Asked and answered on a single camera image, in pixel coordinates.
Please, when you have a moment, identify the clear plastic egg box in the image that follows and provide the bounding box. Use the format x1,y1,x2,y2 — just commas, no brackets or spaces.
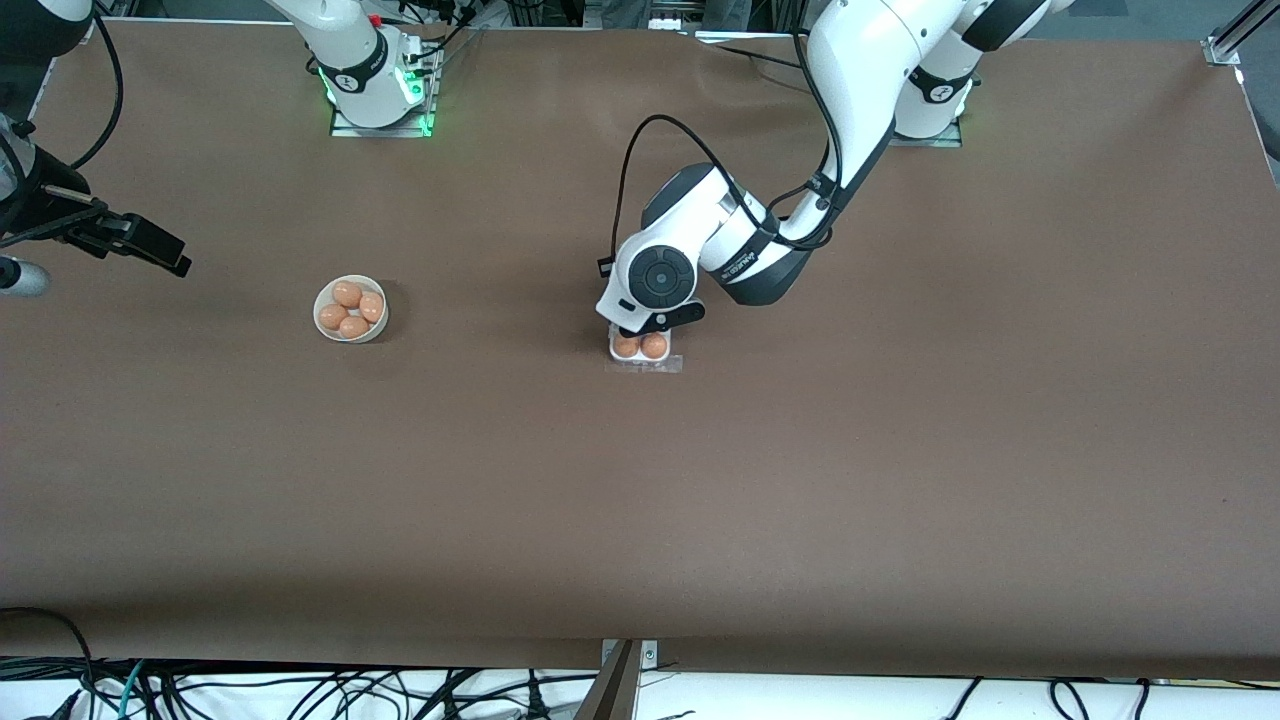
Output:
606,328,674,366

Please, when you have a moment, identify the white round bowl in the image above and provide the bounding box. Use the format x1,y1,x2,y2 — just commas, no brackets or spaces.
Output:
313,274,389,344

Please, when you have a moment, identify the aluminium profile corner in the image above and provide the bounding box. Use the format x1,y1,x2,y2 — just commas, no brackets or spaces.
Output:
1205,0,1280,67

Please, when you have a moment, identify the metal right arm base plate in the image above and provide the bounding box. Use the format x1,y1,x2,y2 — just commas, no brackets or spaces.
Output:
330,40,439,139

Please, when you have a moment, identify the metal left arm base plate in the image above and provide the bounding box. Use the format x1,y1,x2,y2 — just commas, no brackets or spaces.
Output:
888,118,965,149

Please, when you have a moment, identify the small metal bracket plate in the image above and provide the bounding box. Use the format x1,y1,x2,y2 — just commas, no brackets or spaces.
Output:
600,638,659,673

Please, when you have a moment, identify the teal cable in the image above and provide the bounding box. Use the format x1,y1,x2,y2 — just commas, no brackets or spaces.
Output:
116,660,149,720

